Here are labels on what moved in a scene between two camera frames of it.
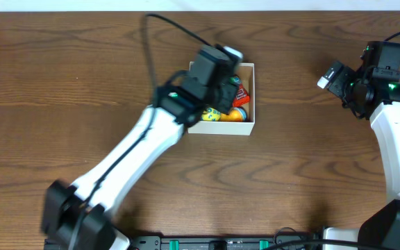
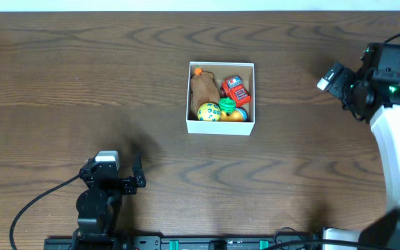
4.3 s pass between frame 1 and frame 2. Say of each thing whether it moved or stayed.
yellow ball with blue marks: stayed
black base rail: stayed
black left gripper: moved
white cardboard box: stayed
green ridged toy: moved
